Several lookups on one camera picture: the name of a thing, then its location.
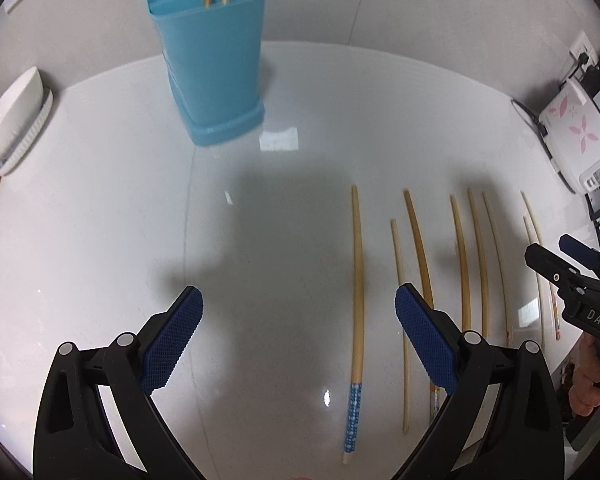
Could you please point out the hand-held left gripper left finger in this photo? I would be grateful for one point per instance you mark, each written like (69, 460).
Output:
(172, 340)

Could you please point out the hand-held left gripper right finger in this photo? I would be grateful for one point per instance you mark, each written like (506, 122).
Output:
(425, 340)

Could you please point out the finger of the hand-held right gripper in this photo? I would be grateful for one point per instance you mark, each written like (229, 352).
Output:
(580, 252)
(547, 265)

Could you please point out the group of wooden chopsticks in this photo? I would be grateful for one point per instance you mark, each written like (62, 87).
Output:
(356, 285)

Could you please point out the blue plastic utensil holder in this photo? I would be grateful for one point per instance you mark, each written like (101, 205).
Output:
(215, 65)

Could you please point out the person's right hand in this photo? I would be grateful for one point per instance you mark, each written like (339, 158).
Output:
(587, 375)

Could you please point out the white flowered rice cooker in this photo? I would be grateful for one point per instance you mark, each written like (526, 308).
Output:
(567, 125)

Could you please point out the white ribbed dish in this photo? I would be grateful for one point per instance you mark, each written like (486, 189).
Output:
(32, 132)

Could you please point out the plain white bowl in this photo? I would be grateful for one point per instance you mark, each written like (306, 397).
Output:
(7, 115)

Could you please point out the white wall socket with plug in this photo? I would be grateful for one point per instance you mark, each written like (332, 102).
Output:
(580, 45)

